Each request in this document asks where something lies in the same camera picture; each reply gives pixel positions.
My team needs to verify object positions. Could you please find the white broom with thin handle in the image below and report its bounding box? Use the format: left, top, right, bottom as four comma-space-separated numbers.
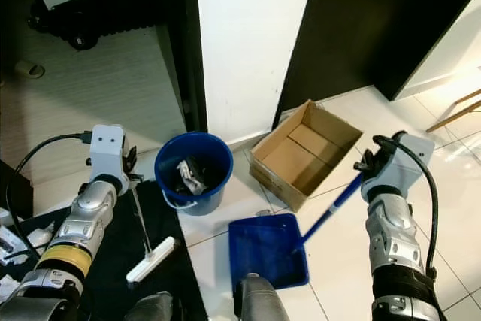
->
126, 183, 177, 285

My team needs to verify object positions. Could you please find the blue long-handled dustpan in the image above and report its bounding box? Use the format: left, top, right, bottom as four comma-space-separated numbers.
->
228, 173, 367, 291

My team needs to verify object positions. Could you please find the black floor mat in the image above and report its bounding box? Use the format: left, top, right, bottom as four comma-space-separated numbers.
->
0, 199, 209, 321

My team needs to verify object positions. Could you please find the open brown cardboard box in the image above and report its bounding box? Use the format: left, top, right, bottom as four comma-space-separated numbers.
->
246, 99, 365, 213

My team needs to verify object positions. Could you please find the crumpled white paper trash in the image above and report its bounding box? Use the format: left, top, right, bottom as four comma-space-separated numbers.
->
174, 159, 208, 196

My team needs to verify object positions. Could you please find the dark low furniture panel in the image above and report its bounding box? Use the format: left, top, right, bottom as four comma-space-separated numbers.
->
0, 159, 35, 221

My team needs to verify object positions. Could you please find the blue plastic bucket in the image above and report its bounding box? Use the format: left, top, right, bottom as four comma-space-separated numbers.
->
154, 132, 235, 217

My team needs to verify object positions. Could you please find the beige slipper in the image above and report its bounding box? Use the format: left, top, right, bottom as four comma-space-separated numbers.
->
14, 58, 47, 80

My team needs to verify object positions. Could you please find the light wooden chair leg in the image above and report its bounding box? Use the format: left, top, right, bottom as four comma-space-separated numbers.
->
424, 87, 481, 135

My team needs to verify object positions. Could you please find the dark wooden door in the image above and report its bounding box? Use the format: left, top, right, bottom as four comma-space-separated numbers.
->
273, 0, 481, 132

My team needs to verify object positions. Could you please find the grey left robot leg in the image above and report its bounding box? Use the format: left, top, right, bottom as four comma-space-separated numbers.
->
123, 291, 175, 321

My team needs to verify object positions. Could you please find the grey robot leg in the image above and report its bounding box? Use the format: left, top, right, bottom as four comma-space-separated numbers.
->
232, 273, 302, 321
123, 291, 175, 321

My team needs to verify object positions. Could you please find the black wheeled cart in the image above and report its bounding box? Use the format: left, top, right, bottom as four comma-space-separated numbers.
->
28, 0, 160, 52

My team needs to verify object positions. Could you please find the grey right robot leg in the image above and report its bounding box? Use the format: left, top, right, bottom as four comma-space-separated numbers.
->
232, 273, 302, 321

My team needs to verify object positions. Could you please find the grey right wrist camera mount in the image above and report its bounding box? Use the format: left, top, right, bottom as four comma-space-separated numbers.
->
364, 131, 436, 202

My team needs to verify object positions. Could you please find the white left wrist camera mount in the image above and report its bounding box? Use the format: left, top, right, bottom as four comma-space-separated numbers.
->
87, 125, 128, 180

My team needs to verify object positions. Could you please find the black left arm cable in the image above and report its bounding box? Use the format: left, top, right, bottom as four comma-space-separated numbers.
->
5, 132, 93, 260

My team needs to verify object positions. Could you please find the dark door frame post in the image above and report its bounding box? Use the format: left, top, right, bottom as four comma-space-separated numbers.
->
153, 0, 208, 135

